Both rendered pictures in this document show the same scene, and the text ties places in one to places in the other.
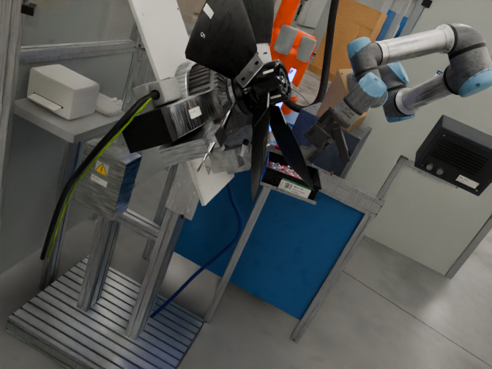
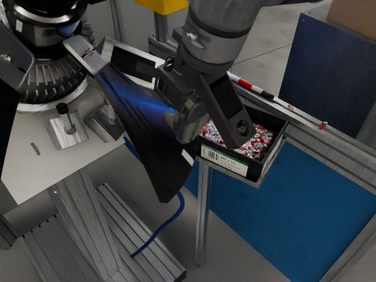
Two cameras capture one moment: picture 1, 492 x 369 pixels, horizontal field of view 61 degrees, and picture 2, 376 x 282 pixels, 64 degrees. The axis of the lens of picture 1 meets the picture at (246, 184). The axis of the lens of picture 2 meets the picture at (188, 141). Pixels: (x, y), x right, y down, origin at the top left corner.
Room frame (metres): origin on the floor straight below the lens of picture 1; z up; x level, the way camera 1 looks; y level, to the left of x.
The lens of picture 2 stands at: (0.99, -0.39, 1.35)
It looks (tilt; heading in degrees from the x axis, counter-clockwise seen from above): 45 degrees down; 39
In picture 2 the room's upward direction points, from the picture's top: straight up
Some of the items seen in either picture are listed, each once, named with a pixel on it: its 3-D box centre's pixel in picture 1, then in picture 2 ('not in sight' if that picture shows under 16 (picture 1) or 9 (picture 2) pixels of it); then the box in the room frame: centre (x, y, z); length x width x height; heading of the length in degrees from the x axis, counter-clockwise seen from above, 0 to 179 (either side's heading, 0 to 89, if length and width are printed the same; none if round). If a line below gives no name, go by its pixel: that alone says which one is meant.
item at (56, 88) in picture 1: (60, 91); not in sight; (1.19, 0.66, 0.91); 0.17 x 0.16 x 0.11; 82
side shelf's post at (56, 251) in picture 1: (61, 211); not in sight; (1.27, 0.62, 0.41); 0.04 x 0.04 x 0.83; 82
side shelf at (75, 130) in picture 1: (80, 111); not in sight; (1.27, 0.62, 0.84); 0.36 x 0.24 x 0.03; 172
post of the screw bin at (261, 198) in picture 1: (235, 256); (202, 217); (1.46, -0.08, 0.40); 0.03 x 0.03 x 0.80; 7
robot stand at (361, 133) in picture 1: (296, 203); (321, 143); (1.97, -0.28, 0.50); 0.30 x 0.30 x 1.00; 73
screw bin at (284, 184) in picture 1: (290, 175); (231, 134); (1.47, -0.14, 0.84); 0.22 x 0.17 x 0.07; 96
